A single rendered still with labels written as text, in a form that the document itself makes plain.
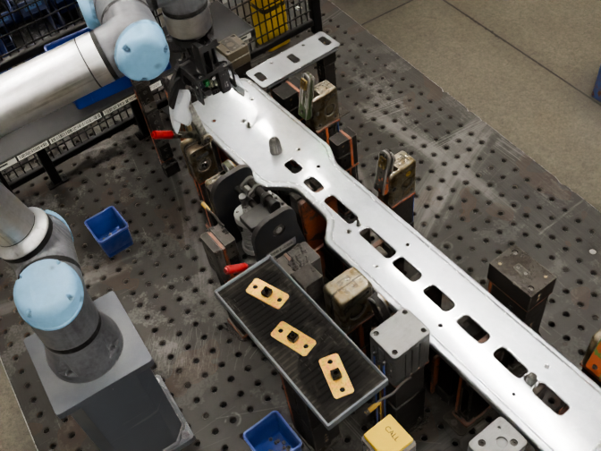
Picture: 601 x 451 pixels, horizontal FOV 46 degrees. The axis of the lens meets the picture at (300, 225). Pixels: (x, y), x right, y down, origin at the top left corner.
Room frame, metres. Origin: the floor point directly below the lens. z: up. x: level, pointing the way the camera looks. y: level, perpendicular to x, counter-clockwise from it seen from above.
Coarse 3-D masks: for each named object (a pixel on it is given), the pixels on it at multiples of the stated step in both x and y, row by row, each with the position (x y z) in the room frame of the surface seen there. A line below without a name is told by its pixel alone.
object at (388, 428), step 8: (392, 416) 0.51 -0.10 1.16; (376, 424) 0.50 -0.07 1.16; (384, 424) 0.50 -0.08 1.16; (392, 424) 0.50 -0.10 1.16; (368, 432) 0.49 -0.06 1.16; (376, 432) 0.49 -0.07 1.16; (384, 432) 0.49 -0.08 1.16; (392, 432) 0.48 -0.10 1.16; (400, 432) 0.48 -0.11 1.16; (368, 440) 0.48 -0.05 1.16; (376, 440) 0.47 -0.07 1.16; (384, 440) 0.47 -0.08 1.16; (392, 440) 0.47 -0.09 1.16; (400, 440) 0.47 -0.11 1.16; (408, 440) 0.47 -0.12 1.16; (376, 448) 0.46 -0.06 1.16; (384, 448) 0.46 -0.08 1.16; (392, 448) 0.46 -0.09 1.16; (400, 448) 0.45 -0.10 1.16
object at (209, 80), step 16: (208, 32) 1.00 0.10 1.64; (192, 48) 0.99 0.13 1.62; (208, 48) 0.98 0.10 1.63; (176, 64) 1.03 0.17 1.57; (192, 64) 1.01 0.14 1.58; (208, 64) 0.99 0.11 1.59; (224, 64) 1.01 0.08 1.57; (192, 80) 0.98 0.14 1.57; (208, 80) 0.99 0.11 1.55; (224, 80) 0.99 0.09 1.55
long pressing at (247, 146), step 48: (240, 96) 1.61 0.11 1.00; (240, 144) 1.41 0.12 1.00; (288, 144) 1.38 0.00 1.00; (336, 192) 1.18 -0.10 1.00; (336, 240) 1.03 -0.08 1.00; (384, 240) 1.01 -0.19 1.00; (384, 288) 0.88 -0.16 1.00; (480, 288) 0.84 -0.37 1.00; (432, 336) 0.74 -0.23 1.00; (528, 336) 0.70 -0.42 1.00; (480, 384) 0.62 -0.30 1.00; (576, 384) 0.59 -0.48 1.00; (528, 432) 0.51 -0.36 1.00; (576, 432) 0.49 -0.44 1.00
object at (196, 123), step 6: (192, 90) 1.40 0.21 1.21; (192, 108) 1.38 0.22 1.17; (192, 114) 1.38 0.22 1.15; (192, 120) 1.38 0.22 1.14; (198, 120) 1.39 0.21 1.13; (192, 126) 1.40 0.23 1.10; (198, 126) 1.38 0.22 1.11; (198, 132) 1.38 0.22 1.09; (204, 132) 1.39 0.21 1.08; (198, 138) 1.41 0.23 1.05
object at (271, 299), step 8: (256, 280) 0.84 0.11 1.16; (248, 288) 0.82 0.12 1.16; (256, 288) 0.82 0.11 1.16; (264, 288) 0.81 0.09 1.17; (272, 288) 0.81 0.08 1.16; (256, 296) 0.80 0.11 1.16; (264, 296) 0.80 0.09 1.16; (272, 296) 0.80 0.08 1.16; (280, 296) 0.79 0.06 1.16; (288, 296) 0.79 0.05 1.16; (272, 304) 0.78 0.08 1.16; (280, 304) 0.77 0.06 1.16
